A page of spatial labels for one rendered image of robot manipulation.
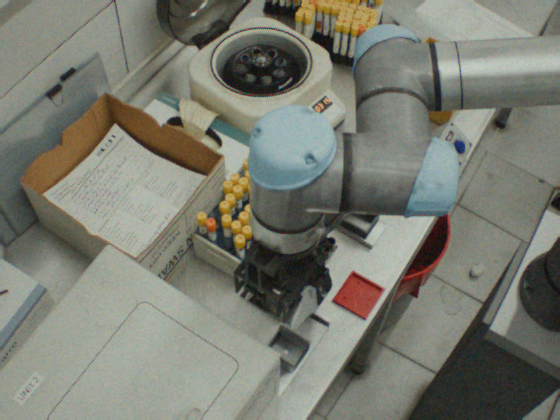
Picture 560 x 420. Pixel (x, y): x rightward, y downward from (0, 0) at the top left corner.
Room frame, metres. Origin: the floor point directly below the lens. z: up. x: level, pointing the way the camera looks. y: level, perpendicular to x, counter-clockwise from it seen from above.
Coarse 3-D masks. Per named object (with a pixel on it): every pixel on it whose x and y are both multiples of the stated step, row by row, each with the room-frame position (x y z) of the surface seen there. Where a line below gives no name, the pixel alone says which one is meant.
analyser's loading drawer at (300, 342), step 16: (304, 320) 0.46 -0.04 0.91; (320, 320) 0.45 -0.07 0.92; (272, 336) 0.43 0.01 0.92; (288, 336) 0.42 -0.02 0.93; (304, 336) 0.43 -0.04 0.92; (320, 336) 0.43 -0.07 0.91; (288, 352) 0.40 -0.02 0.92; (304, 352) 0.40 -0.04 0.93; (288, 368) 0.37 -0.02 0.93; (288, 384) 0.34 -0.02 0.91
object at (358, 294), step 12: (360, 276) 0.56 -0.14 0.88; (348, 288) 0.54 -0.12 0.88; (360, 288) 0.54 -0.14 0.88; (372, 288) 0.54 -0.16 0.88; (384, 288) 0.54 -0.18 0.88; (336, 300) 0.51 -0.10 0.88; (348, 300) 0.51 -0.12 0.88; (360, 300) 0.51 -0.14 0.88; (372, 300) 0.52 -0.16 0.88; (360, 312) 0.49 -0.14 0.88
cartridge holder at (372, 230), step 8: (344, 216) 0.66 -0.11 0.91; (352, 216) 0.68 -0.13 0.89; (360, 216) 0.68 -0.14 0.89; (368, 216) 0.68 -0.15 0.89; (376, 216) 0.66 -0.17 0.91; (344, 224) 0.65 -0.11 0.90; (352, 224) 0.65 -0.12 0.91; (360, 224) 0.66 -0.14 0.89; (368, 224) 0.66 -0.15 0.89; (376, 224) 0.66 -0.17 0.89; (384, 224) 0.66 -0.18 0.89; (344, 232) 0.65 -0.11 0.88; (352, 232) 0.64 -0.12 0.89; (360, 232) 0.63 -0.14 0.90; (368, 232) 0.63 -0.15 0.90; (376, 232) 0.64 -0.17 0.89; (360, 240) 0.63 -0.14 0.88; (368, 240) 0.63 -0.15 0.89; (376, 240) 0.63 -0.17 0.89
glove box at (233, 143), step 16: (160, 96) 0.90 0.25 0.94; (160, 112) 0.86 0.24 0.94; (176, 112) 0.86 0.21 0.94; (192, 112) 0.84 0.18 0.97; (208, 112) 0.84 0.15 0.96; (192, 128) 0.81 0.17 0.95; (208, 128) 0.83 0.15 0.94; (224, 128) 0.82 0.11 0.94; (208, 144) 0.79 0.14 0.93; (224, 144) 0.78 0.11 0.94; (240, 144) 0.78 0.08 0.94; (240, 160) 0.75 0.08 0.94; (240, 176) 0.73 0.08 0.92
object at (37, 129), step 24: (72, 72) 0.83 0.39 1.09; (96, 72) 0.86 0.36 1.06; (48, 96) 0.77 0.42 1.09; (72, 96) 0.81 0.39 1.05; (96, 96) 0.84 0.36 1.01; (24, 120) 0.72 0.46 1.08; (48, 120) 0.75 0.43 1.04; (72, 120) 0.79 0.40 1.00; (0, 144) 0.67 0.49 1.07; (24, 144) 0.70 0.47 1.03; (48, 144) 0.73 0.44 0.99; (0, 168) 0.65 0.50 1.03; (24, 168) 0.68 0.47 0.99; (0, 192) 0.63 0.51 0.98; (24, 192) 0.66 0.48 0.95; (0, 216) 0.61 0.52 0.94; (24, 216) 0.63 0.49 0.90
